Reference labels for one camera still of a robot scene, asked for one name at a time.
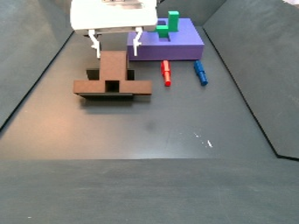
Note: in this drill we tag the black angle fixture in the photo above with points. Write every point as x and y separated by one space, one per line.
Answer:
103 87

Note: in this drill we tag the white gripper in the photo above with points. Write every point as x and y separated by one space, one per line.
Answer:
113 15

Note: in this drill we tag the green U-shaped block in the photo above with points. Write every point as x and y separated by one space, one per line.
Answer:
164 29

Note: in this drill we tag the purple base block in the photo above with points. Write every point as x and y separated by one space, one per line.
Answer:
184 45

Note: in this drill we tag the brown T-shaped block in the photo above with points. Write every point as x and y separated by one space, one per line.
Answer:
113 64

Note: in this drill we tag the red peg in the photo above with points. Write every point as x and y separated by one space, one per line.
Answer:
166 72

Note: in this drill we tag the blue peg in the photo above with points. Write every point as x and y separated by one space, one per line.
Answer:
201 72

